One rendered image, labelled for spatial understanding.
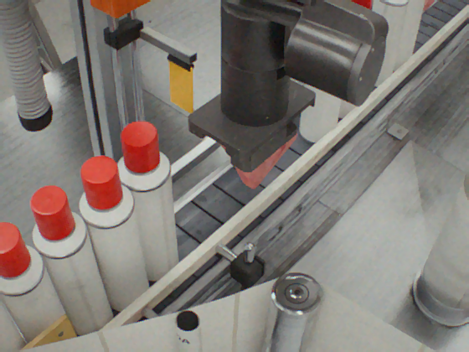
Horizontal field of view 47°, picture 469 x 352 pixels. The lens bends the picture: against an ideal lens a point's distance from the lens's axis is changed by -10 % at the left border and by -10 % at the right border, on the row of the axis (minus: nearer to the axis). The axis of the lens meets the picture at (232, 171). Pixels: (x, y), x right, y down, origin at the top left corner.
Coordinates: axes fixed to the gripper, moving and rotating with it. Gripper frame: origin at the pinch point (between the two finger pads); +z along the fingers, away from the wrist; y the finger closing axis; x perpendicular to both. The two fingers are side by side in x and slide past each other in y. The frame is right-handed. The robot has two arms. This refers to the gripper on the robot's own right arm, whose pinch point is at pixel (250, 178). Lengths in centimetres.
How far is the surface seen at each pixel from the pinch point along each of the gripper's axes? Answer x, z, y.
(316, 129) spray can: 4.9, 10.2, 20.2
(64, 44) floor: 169, 97, 82
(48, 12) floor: 201, 96, 94
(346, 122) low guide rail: 2.3, 9.7, 23.6
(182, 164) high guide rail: 9.8, 5.0, 0.5
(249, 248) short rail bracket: -2.3, 6.6, -2.5
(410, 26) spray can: 3.4, 3.3, 44.1
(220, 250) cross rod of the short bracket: 1.6, 10.4, -2.5
